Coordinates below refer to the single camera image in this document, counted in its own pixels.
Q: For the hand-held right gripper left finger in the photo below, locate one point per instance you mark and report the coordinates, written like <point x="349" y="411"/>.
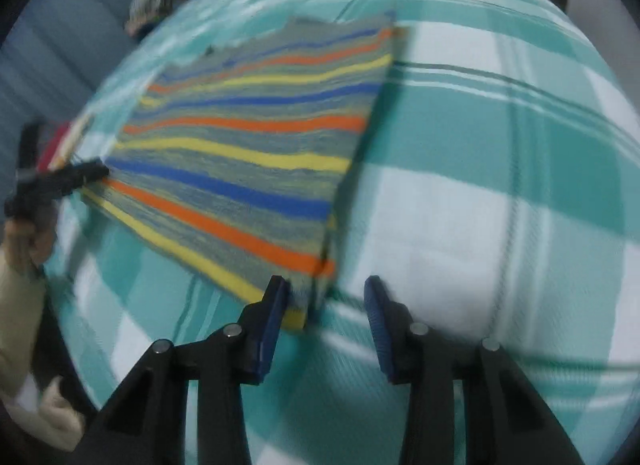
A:
<point x="271" y="332"/>

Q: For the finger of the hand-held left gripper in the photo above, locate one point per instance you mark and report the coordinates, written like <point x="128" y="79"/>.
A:
<point x="80" y="174"/>

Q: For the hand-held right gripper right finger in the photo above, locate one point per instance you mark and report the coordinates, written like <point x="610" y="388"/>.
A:
<point x="378" y="332"/>

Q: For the striped multicolour small garment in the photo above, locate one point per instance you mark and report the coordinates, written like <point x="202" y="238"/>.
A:
<point x="240" y="165"/>

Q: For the person's left forearm cream sleeve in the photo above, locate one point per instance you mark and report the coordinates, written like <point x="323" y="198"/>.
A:
<point x="15" y="325"/>

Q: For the person's left hand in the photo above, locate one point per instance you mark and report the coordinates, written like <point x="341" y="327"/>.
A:
<point x="35" y="240"/>

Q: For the teal white checked bed sheet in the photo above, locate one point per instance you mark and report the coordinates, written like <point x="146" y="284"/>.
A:
<point x="475" y="185"/>

